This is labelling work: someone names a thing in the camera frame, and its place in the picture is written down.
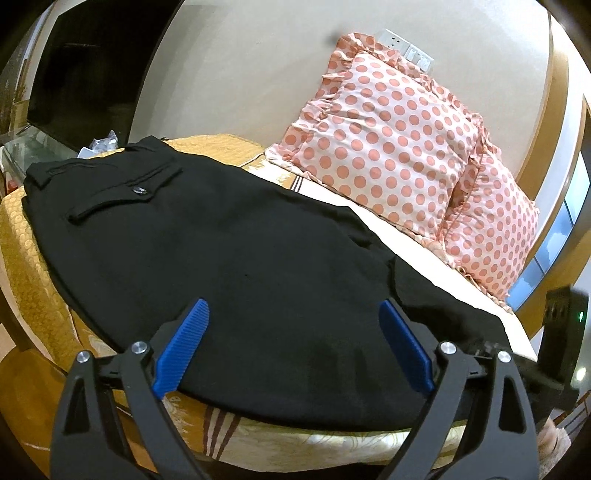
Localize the black wall television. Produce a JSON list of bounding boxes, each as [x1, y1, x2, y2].
[[27, 0, 182, 151]]

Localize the black pants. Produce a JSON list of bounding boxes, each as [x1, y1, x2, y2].
[[22, 137, 509, 432]]

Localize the glass side table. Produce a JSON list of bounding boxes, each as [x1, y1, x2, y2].
[[0, 124, 122, 186]]

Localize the polka dot pillow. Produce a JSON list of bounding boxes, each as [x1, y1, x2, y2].
[[442, 131, 539, 302], [266, 33, 482, 240]]

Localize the rear polka dot pillow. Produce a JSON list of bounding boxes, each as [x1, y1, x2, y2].
[[442, 131, 539, 302]]

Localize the wooden window frame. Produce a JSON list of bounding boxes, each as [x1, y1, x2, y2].
[[508, 17, 590, 339]]

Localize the white wall socket panel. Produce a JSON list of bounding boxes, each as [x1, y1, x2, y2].
[[377, 29, 434, 73]]

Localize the front polka dot pillow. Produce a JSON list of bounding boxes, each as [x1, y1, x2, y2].
[[266, 33, 482, 240]]

